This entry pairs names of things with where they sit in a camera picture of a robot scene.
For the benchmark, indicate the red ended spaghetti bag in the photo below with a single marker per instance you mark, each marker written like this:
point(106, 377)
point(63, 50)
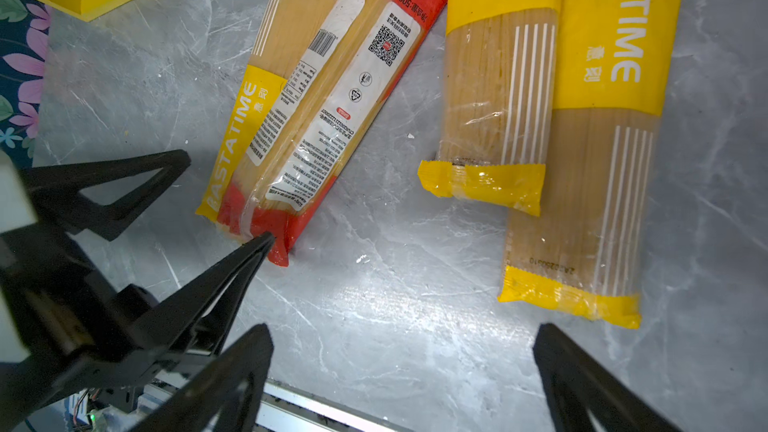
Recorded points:
point(350, 68)

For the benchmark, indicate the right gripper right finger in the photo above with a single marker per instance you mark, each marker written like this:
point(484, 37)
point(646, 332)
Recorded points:
point(580, 393)

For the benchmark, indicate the yellow pastatime bag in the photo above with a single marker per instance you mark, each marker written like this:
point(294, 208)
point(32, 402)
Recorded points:
point(580, 255)
point(286, 30)
point(499, 66)

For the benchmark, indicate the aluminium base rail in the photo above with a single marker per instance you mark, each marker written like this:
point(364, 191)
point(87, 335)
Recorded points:
point(283, 408)

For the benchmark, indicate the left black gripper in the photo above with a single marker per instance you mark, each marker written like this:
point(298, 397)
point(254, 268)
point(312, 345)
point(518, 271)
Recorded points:
point(81, 333)

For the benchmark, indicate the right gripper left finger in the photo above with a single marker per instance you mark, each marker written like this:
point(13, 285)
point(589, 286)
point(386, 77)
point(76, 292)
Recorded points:
point(226, 393)

